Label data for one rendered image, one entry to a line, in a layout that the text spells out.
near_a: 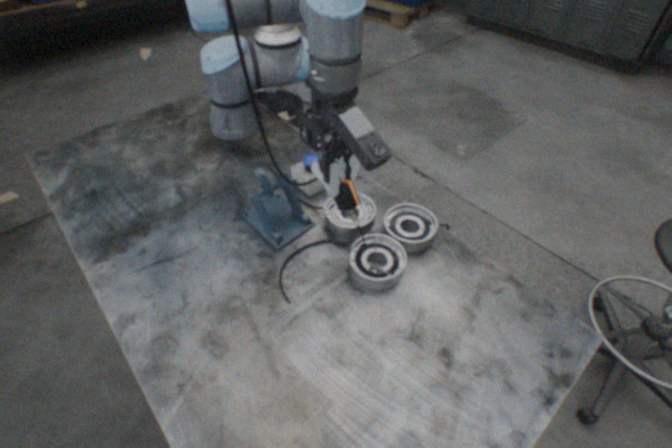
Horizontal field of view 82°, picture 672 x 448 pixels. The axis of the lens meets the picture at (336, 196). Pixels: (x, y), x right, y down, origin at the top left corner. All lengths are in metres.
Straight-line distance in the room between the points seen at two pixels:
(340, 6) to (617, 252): 1.90
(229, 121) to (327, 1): 0.62
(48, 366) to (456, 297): 1.50
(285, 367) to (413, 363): 0.20
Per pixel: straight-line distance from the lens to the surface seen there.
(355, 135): 0.57
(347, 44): 0.54
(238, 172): 0.98
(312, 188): 0.87
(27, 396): 1.82
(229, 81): 1.02
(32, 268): 2.20
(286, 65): 1.03
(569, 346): 0.77
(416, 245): 0.76
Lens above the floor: 1.40
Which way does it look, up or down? 43 degrees down
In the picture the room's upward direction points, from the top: straight up
